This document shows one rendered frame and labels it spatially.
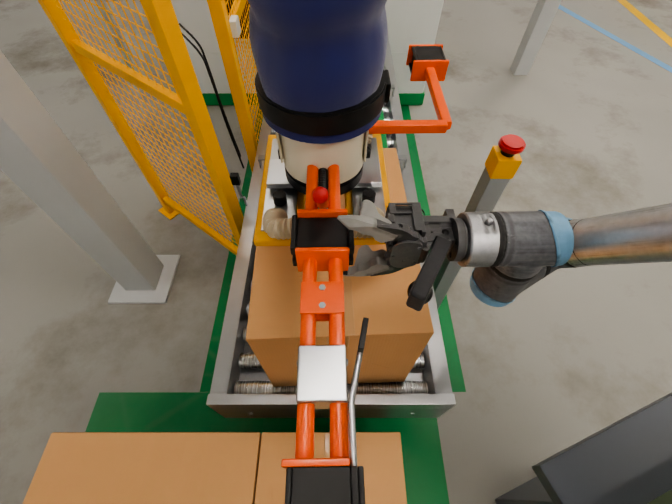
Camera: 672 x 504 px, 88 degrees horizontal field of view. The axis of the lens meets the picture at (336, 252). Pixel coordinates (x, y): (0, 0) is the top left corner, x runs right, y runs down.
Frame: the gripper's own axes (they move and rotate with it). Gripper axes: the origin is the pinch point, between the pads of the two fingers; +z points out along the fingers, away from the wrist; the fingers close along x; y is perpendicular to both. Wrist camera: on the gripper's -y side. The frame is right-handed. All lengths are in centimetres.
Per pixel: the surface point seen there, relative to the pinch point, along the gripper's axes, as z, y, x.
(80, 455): 71, -22, -65
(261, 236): 14.9, 11.7, -11.0
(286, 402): 14, -10, -59
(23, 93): 94, 71, -15
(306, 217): 4.7, 5.8, 1.6
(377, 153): -10.7, 35.9, -10.5
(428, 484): -36, -29, -120
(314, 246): 3.3, 0.0, 1.7
